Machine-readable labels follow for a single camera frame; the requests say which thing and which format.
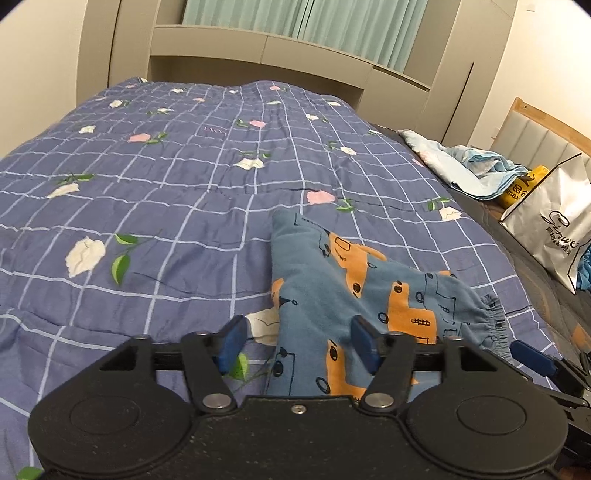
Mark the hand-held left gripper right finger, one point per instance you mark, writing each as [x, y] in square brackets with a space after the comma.
[364, 344]

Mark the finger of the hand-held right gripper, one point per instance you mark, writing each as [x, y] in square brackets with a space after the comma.
[533, 357]

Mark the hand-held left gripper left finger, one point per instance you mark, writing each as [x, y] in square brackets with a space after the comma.
[231, 342]

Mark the blue pants with orange print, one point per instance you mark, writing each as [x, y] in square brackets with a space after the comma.
[383, 286]

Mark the grey quilted mattress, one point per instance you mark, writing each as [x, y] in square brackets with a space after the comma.
[531, 267]

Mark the white paper bag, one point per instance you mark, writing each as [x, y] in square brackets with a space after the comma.
[549, 230]

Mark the purple checked floral blanket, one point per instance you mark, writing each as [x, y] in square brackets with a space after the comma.
[184, 184]

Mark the yellow packet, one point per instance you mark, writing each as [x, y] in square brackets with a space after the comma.
[521, 187]

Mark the light blue crumpled cloth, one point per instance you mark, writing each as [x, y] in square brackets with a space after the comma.
[466, 170]

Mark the padded wooden headboard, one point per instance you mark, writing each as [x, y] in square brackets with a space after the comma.
[540, 129]

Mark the beige built-in wardrobe unit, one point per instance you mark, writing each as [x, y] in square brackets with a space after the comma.
[397, 87]

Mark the pale green curtain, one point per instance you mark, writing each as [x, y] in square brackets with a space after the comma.
[244, 16]
[383, 32]

